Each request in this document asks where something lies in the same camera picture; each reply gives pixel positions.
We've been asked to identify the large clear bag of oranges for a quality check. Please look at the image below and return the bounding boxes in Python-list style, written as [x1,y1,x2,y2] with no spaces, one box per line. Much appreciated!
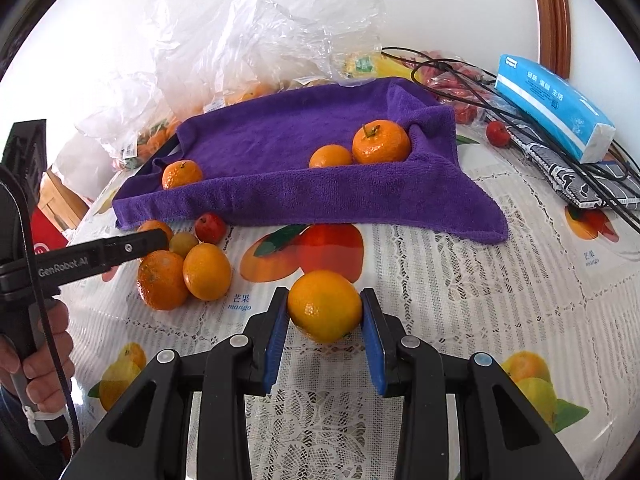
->
[145,0,386,111]

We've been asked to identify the mandarin with green stem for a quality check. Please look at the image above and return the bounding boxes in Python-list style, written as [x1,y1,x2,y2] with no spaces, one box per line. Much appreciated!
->
[352,120,412,165]

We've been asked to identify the orange mandarin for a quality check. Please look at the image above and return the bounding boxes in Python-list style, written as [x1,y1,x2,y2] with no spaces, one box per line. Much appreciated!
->
[137,251,190,312]
[161,160,204,190]
[287,270,363,345]
[182,243,232,302]
[137,220,174,251]
[309,144,354,169]

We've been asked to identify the brown wooden door frame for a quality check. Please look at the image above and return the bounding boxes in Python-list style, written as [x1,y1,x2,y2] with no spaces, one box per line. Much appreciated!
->
[530,0,572,81]

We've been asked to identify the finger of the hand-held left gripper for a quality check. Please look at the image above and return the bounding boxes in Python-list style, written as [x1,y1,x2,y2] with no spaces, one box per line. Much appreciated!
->
[102,229,169,272]

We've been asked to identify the person's left hand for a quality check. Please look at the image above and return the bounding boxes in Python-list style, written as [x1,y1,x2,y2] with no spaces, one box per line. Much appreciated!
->
[0,299,76,403]

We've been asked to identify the red paper bag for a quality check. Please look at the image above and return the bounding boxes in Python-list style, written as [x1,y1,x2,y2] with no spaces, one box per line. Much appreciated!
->
[31,207,71,258]

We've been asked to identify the clear bag of red fruit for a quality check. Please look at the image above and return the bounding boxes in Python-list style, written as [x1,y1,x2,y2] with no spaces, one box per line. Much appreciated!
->
[410,49,501,123]

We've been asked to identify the clear bag of yellow fruit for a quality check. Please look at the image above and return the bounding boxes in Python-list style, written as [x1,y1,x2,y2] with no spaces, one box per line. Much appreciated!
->
[327,40,426,86]

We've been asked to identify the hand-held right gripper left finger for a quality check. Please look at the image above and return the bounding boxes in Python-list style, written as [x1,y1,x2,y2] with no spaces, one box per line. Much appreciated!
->
[60,287,291,480]

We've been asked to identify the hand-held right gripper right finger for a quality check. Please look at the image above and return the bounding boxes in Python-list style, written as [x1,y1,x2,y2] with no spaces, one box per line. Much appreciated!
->
[359,287,586,480]

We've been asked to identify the blue tissue pack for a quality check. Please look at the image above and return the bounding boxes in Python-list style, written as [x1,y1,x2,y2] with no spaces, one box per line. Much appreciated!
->
[495,54,616,163]

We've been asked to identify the white plastic bag red logo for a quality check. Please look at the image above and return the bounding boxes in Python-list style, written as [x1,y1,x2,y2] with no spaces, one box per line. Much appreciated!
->
[52,127,128,181]

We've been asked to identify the clear bag of leafy mandarins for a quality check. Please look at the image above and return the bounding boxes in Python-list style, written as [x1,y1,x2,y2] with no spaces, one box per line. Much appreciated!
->
[75,72,183,171]

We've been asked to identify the fruit print tablecloth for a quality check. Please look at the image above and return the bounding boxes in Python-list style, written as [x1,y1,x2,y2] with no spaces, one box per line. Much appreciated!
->
[65,75,640,480]

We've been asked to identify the purple towel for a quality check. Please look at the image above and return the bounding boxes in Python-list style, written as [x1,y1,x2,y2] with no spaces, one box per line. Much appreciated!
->
[111,76,510,245]

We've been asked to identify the black hand-held gripper cable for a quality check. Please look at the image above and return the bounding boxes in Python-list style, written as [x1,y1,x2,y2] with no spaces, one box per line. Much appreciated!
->
[0,165,81,458]

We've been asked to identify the small red fruit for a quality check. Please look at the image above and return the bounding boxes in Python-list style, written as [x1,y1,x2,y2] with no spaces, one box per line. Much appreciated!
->
[486,121,512,147]
[194,212,228,246]

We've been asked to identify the black white patterned pouch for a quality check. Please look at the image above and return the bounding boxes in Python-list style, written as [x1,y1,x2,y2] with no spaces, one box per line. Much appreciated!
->
[510,125,640,208]

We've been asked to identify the small yellow-green fruit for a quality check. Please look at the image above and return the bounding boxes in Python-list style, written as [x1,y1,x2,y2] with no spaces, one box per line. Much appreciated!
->
[169,231,200,258]

